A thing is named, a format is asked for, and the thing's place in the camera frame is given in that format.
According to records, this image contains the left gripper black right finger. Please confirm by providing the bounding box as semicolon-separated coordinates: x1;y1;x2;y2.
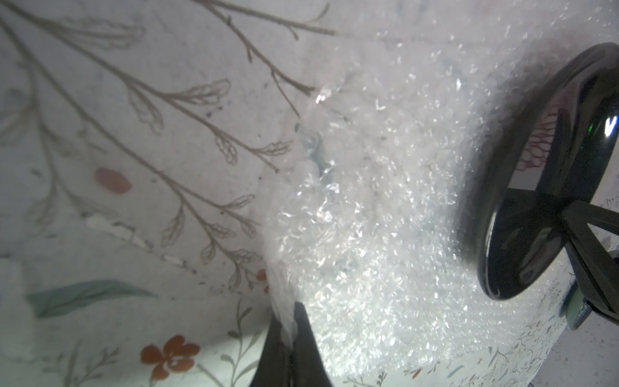
291;303;333;387

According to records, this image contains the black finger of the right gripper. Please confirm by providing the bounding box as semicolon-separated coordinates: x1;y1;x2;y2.
560;201;618;324

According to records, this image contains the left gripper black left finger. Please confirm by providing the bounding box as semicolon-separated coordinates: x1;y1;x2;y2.
249;316;290;387

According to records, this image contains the black round plate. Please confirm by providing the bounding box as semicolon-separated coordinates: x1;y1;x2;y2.
462;43;618;300

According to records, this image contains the blue floral ceramic plate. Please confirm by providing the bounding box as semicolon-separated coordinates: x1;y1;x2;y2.
560;282;592;332

